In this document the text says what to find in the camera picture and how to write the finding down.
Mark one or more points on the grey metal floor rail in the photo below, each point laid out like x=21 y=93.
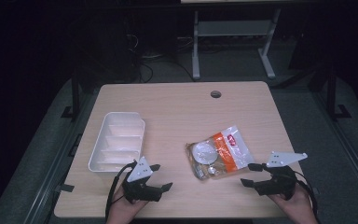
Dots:
x=345 y=146
x=48 y=183

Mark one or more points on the black metal stand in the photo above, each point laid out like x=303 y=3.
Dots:
x=75 y=96
x=332 y=93

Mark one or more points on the person's left hand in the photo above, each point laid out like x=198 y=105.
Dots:
x=121 y=210

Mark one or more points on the clear orange-striped snack bag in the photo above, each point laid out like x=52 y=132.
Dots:
x=222 y=152

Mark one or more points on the white metal desk frame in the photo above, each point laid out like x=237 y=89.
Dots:
x=233 y=28

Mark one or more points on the person's right hand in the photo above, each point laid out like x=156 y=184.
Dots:
x=298 y=208

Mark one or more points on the black table edge clip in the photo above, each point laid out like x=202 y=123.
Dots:
x=65 y=188

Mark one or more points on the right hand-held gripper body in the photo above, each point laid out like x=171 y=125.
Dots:
x=278 y=183

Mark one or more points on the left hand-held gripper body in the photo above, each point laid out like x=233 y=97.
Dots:
x=138 y=174

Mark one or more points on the white divided plastic tray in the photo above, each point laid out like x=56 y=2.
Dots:
x=119 y=141

